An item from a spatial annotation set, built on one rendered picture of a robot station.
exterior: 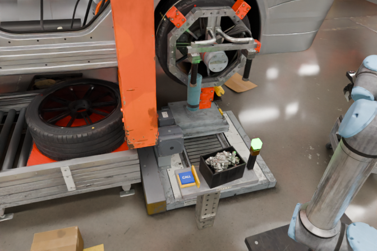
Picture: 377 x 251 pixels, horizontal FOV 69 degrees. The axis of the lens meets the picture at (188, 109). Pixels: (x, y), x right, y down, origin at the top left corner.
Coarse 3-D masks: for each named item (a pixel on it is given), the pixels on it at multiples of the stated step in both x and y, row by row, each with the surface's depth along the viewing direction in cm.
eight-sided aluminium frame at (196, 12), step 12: (192, 12) 158; (204, 12) 159; (216, 12) 160; (228, 12) 162; (240, 24) 169; (168, 36) 164; (168, 48) 170; (168, 60) 175; (240, 60) 186; (180, 72) 179; (228, 72) 190; (204, 84) 189; (216, 84) 193
